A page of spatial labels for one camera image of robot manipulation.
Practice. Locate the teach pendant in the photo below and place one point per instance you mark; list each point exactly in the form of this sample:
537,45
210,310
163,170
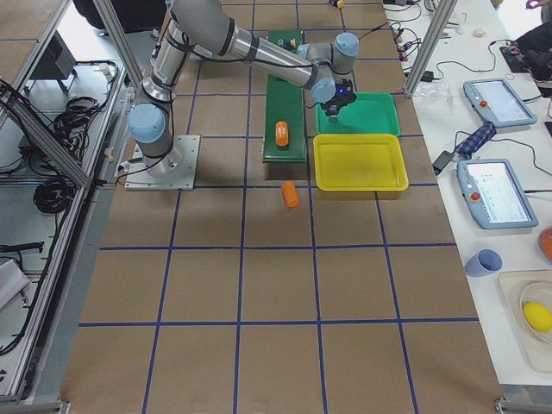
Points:
494,195
495,101

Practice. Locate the yellow lemon toy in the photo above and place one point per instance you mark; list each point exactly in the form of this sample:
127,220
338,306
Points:
537,316

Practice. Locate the blue plastic cup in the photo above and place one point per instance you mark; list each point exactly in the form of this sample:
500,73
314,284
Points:
484,263

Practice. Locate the aluminium frame post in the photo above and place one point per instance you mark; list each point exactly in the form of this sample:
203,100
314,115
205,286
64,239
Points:
440,16

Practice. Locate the green conveyor belt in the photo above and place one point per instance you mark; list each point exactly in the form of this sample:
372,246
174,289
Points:
284,102

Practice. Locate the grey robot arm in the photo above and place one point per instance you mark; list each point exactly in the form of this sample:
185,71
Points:
322,69

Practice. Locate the plain orange cylinder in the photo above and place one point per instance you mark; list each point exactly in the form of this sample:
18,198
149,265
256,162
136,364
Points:
290,195

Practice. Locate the black power adapter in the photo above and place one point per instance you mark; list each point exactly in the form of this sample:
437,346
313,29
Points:
442,161

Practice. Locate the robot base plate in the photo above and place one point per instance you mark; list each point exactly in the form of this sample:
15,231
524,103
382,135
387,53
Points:
176,171

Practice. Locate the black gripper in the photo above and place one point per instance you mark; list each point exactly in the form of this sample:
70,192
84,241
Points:
337,100

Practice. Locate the beige tray with bowl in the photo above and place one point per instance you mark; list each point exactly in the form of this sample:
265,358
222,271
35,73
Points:
527,297

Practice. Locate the yellow plastic tray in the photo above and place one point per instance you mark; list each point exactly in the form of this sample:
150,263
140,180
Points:
359,162

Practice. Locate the green plastic tray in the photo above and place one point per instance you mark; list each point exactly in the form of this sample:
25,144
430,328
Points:
371,113

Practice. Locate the orange cylinder with 4680 print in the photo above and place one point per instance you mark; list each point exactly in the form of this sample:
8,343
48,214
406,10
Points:
282,137

